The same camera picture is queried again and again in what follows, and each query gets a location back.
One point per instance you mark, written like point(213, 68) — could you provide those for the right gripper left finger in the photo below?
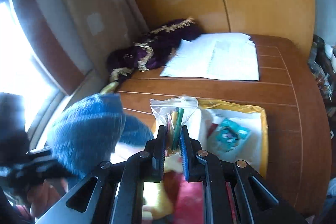
point(154, 163)

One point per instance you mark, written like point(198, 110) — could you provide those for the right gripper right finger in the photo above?
point(193, 170)

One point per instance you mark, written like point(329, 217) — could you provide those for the zip bag of pens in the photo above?
point(173, 113)

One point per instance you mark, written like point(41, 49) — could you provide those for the cartoon tissue pack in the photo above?
point(226, 135)

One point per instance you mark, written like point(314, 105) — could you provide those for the white plastic package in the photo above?
point(248, 149)

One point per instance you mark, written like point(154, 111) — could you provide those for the yellow lined white box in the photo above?
point(219, 104)

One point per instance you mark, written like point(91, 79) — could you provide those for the red tissue pack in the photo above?
point(186, 198)

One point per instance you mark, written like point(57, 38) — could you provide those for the yellow snack bag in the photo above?
point(160, 197)

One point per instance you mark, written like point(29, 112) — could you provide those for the blue towel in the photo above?
point(87, 133)

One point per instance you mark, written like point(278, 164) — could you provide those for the yellow towel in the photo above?
point(110, 88)

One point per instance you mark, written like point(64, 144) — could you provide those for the person's left hand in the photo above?
point(43, 196)

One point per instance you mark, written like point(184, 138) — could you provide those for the purple gold fringed cloth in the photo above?
point(152, 50)

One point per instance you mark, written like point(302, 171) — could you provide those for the white paper sheets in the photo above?
point(222, 56)

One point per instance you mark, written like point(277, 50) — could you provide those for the beige curtain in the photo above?
point(105, 26)

